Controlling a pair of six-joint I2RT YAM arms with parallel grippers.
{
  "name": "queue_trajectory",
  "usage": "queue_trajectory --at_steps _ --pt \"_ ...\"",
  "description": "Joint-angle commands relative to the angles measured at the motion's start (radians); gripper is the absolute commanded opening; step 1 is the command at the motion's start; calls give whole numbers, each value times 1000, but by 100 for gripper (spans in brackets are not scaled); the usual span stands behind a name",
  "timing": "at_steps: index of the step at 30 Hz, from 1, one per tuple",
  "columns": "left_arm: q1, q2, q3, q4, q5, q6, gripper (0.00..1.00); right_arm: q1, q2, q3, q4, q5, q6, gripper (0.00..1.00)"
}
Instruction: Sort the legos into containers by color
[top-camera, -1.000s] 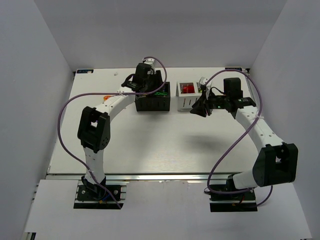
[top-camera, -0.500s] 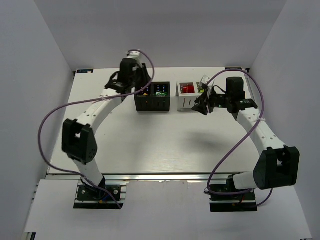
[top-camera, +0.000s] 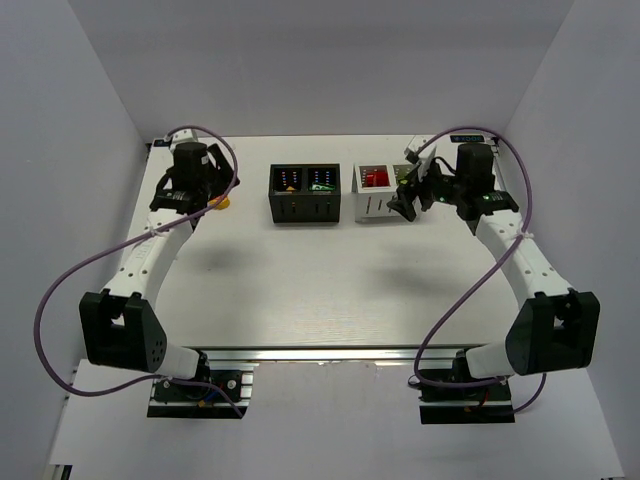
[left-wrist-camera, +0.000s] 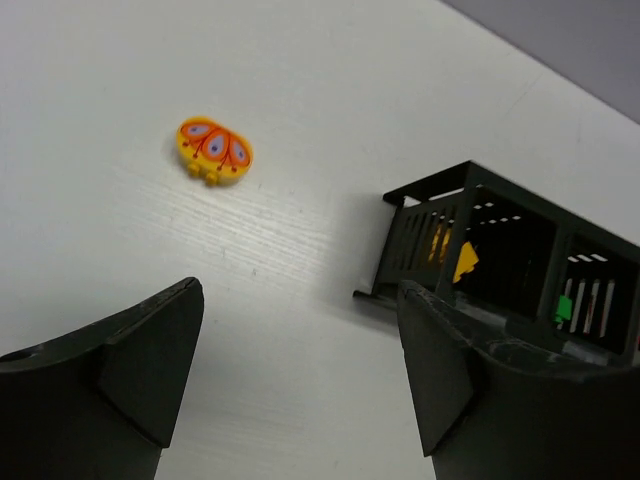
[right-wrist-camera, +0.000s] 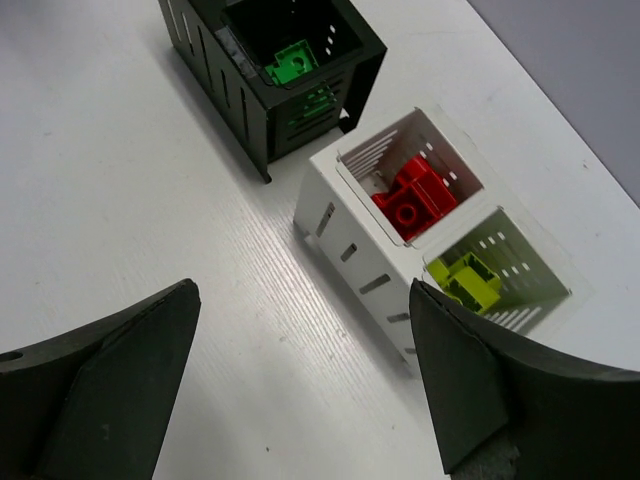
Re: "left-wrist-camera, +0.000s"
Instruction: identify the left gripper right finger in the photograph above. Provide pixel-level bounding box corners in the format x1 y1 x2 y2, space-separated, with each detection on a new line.
397 281 639 479

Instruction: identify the orange small lego brick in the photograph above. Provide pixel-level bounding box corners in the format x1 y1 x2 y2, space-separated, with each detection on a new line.
453 241 479 283

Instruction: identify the orange long lego brick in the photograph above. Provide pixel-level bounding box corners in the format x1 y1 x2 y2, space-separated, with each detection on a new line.
428 225 451 264

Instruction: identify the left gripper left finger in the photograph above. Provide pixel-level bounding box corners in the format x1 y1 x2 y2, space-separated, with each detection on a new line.
1 277 204 479

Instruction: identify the green square lego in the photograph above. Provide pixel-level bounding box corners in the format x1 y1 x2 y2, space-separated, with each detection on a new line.
554 295 573 325

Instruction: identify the yellow round flower lego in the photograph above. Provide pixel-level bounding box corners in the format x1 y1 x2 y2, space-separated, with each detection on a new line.
175 116 254 186

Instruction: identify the black two-compartment container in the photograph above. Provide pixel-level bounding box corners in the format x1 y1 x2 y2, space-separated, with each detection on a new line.
363 161 639 364

